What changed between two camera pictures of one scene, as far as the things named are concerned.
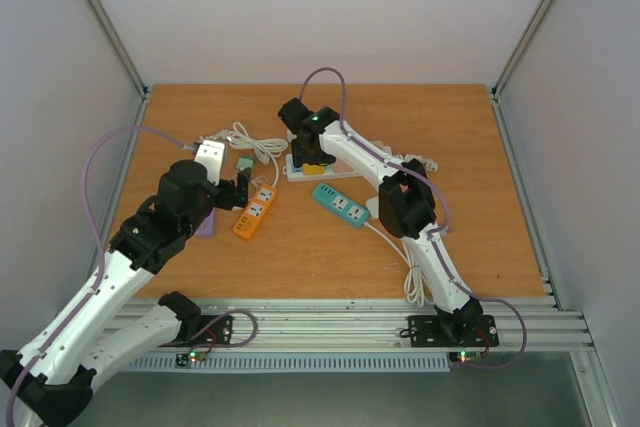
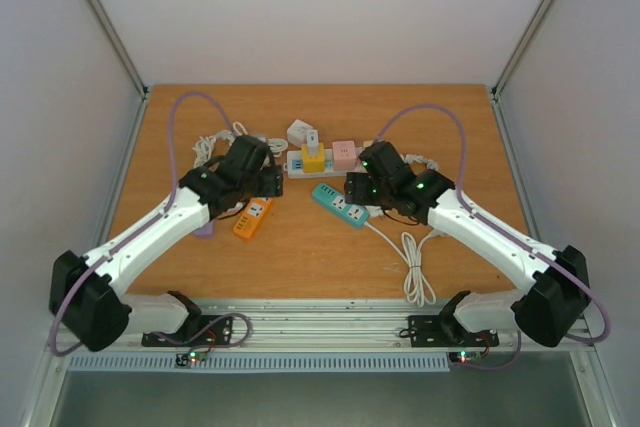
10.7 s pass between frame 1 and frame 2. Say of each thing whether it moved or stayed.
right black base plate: stayed
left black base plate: stayed
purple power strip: stayed
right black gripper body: moved
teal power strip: stayed
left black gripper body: moved
